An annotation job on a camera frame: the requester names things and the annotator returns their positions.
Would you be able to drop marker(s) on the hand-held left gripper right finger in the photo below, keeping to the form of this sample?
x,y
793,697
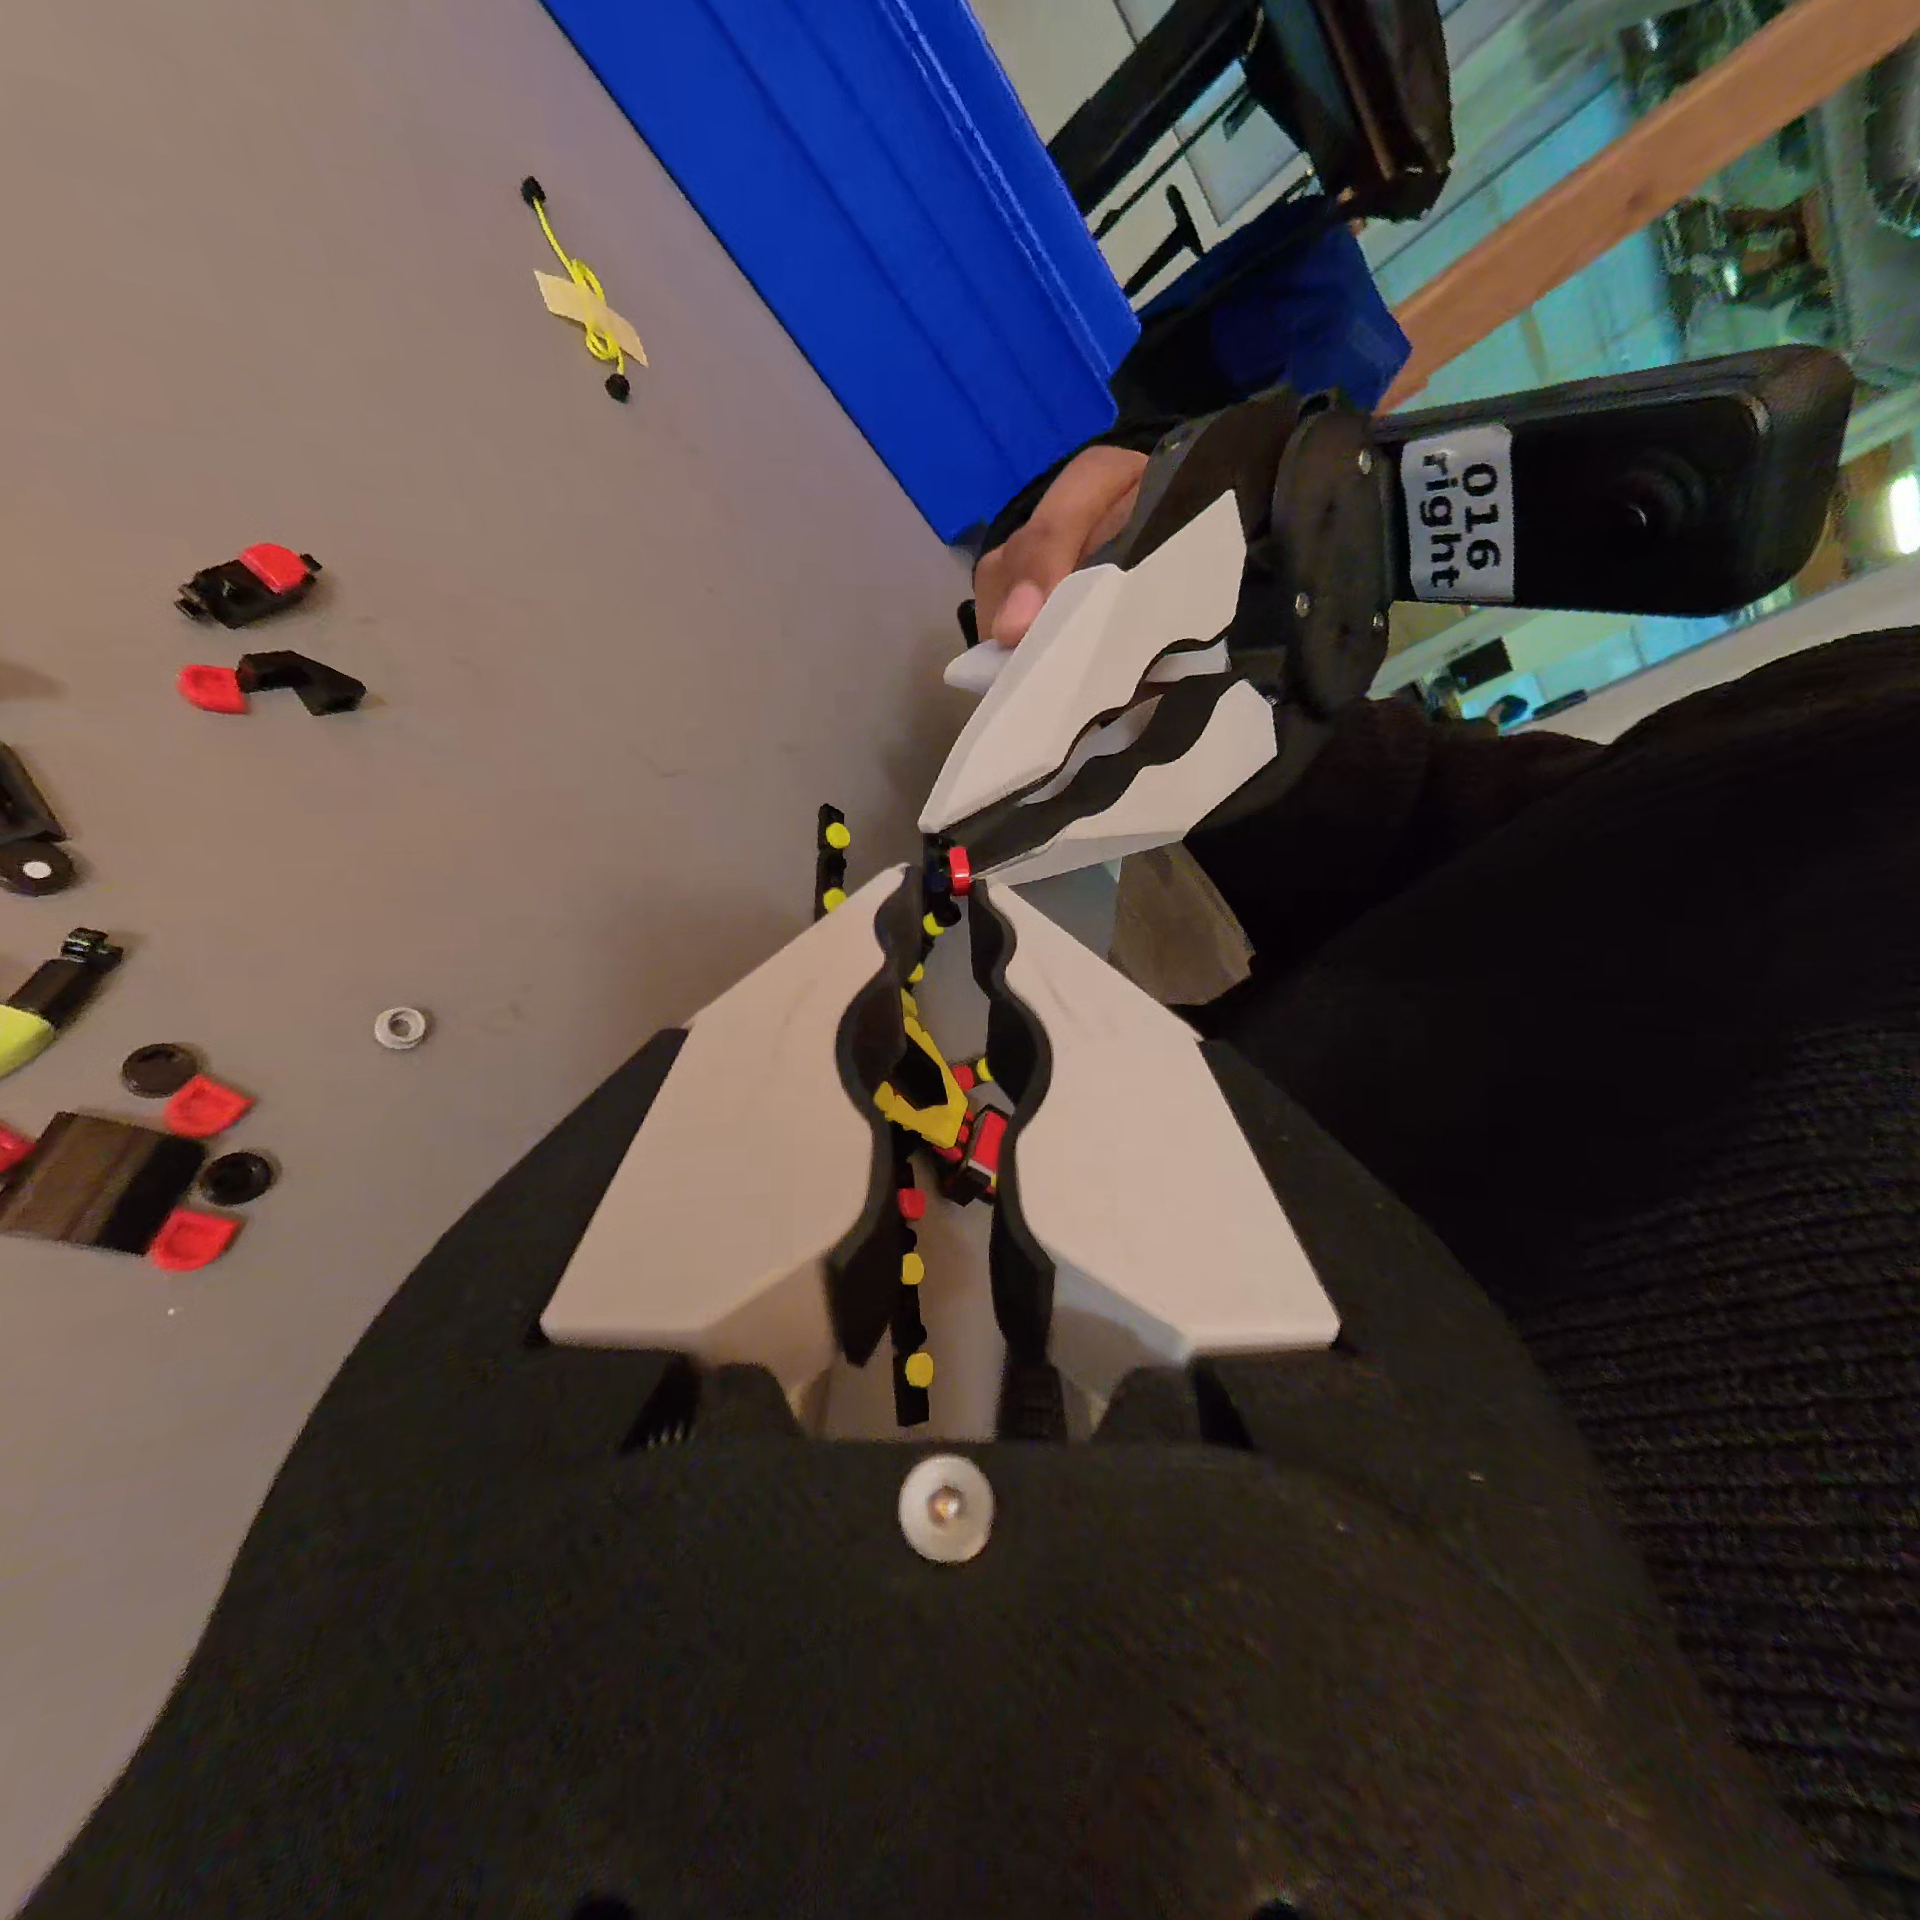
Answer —
x,y
1156,1185

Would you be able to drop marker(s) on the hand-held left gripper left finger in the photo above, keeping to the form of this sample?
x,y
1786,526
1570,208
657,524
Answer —
x,y
708,1185

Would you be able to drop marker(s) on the black yellow lego spider model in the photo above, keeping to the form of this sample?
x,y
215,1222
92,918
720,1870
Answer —
x,y
921,1104

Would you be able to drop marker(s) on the person's right hand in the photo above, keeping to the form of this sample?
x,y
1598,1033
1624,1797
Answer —
x,y
1049,541

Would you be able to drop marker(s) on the blue plastic bin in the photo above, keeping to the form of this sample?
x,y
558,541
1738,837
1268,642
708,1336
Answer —
x,y
843,181

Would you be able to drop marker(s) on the pile of loose lego pieces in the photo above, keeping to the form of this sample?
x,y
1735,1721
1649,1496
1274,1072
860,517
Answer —
x,y
92,1185

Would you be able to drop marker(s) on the small black lego clip plate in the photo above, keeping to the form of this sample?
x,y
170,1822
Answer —
x,y
935,876

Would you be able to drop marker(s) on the blue bag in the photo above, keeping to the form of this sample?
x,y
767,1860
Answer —
x,y
1289,315

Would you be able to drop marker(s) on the black metal stand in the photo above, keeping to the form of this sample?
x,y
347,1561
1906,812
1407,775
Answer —
x,y
1368,102

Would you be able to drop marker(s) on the person's right forearm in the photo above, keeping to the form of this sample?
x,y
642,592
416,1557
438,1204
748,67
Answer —
x,y
1395,780

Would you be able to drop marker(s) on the black red lego clip assembly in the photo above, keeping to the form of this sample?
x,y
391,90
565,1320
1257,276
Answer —
x,y
241,591

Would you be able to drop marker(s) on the black lego bracket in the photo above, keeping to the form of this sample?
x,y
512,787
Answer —
x,y
297,683

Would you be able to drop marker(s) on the wooden table with black legs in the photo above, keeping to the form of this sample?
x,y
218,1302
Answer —
x,y
1649,147

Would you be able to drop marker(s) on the beige tape piece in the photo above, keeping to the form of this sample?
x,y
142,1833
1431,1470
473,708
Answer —
x,y
621,344

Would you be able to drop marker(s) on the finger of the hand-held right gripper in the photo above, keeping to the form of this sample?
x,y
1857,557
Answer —
x,y
1182,787
1109,629

